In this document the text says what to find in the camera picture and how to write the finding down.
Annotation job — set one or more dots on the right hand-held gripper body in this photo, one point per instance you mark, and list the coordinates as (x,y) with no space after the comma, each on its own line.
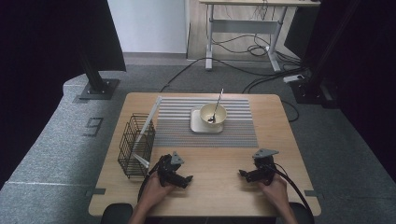
(266,169)

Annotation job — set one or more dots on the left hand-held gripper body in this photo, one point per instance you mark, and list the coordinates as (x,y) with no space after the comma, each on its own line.
(166,168)

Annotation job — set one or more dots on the white chopstick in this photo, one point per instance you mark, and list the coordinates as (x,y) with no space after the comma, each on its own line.
(141,160)
(151,116)

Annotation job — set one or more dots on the cream square plate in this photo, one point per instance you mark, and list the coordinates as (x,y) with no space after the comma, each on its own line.
(196,126)

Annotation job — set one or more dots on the person's right hand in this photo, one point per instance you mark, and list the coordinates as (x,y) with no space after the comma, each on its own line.
(277,191)

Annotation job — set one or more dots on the person's left hand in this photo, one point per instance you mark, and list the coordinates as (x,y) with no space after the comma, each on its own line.
(152,189)

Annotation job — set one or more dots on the grey striped placemat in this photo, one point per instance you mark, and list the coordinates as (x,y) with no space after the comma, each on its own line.
(174,133)

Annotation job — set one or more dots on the cream bowl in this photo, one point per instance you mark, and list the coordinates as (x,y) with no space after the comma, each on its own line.
(222,115)

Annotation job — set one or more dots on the metal spoon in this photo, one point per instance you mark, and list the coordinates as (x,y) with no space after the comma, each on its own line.
(217,104)

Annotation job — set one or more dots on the white power strip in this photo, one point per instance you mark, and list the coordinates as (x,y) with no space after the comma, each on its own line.
(293,78)

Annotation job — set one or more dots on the black stand with dark base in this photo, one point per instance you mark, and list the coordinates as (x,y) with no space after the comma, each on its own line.
(314,84)

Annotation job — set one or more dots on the white metal desk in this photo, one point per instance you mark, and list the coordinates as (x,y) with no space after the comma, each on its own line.
(243,26)

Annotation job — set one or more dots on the black curtain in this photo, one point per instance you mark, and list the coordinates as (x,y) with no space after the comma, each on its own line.
(37,62)
(367,62)

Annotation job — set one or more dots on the black stand with base plate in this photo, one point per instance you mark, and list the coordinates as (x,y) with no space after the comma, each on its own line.
(96,84)

